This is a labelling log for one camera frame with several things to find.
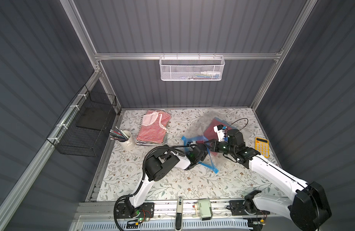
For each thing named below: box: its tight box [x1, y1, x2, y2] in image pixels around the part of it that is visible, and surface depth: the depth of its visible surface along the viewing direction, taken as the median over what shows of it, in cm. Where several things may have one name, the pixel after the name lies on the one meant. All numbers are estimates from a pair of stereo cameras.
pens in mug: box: [109, 126, 129, 142], surface depth 92 cm
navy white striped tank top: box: [135, 132, 168, 146], surface depth 100 cm
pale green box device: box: [197, 196, 214, 221], surface depth 71 cm
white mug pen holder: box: [117, 129, 137, 151], surface depth 93 cm
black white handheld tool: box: [175, 196, 184, 231], surface depth 70 cm
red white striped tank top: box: [136, 109, 172, 143], surface depth 106 cm
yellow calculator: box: [254, 136, 270, 158], surface depth 98 cm
